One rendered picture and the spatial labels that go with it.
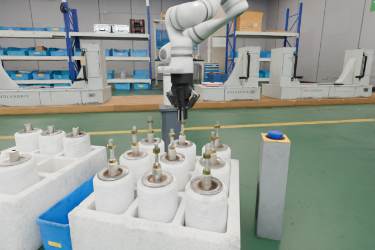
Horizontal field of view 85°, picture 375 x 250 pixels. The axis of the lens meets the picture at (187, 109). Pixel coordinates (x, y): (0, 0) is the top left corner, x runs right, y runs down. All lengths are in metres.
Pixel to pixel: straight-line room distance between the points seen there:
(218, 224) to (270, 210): 0.25
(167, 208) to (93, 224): 0.17
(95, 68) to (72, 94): 0.39
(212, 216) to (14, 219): 0.51
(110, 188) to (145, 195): 0.09
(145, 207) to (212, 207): 0.15
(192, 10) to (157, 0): 8.70
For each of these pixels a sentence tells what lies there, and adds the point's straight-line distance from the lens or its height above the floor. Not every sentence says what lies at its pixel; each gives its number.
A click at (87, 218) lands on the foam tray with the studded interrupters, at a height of 0.18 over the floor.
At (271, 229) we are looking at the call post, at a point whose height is 0.03.
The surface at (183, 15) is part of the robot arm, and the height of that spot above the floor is 0.66.
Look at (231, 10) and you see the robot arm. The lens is 0.90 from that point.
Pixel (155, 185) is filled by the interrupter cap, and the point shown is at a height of 0.25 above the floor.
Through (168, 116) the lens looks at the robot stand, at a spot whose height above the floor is 0.25.
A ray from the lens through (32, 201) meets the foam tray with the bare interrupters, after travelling 0.75.
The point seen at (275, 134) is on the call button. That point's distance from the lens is 0.63.
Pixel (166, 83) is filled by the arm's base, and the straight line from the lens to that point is 1.13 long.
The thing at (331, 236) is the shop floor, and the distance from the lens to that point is 0.87.
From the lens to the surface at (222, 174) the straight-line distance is 0.57.
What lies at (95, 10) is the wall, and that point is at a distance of 9.46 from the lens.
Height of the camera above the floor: 0.51
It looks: 11 degrees down
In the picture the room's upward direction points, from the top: straight up
